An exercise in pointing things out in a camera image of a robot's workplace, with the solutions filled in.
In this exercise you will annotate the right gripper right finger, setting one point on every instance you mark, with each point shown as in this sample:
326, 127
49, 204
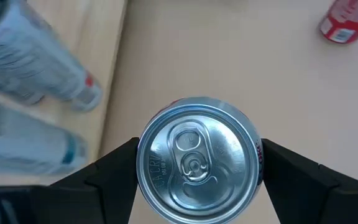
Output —
306, 193

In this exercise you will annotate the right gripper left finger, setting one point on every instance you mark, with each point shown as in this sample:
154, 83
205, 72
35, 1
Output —
104, 193

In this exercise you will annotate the silver Diet Coke can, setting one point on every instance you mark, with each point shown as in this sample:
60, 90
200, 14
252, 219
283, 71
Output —
197, 161

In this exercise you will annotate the white Celsius Peach Vibe can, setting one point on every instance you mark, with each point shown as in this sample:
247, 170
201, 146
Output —
36, 53

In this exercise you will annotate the red Coca-Cola can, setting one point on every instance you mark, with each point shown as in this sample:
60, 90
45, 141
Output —
350, 18

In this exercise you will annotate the light wooden shelf board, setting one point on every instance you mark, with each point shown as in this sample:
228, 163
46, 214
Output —
104, 31

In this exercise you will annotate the white Celsius Arctic Vibe can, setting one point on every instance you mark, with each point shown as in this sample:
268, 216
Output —
26, 146

